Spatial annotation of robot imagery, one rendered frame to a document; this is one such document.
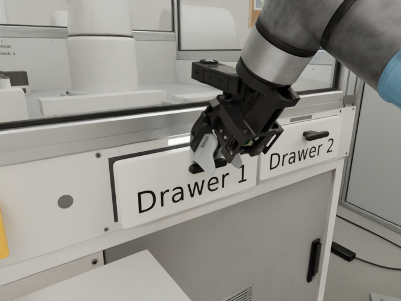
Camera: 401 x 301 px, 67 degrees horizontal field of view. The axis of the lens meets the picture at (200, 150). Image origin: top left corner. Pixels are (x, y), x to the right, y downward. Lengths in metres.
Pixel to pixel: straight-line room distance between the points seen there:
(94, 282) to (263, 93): 0.36
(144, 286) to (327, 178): 0.64
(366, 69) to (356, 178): 2.13
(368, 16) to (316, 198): 0.70
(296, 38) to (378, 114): 1.95
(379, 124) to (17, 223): 2.08
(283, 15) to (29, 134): 0.34
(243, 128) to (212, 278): 0.45
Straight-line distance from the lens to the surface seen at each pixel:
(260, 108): 0.37
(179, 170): 0.52
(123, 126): 0.49
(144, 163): 0.48
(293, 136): 0.72
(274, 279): 0.95
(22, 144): 0.47
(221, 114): 0.40
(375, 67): 0.30
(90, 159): 0.48
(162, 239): 0.62
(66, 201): 0.50
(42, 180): 0.48
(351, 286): 1.79
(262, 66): 0.35
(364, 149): 2.34
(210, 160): 0.45
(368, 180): 2.37
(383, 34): 0.29
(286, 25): 0.33
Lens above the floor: 1.08
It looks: 18 degrees down
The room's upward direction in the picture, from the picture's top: straight up
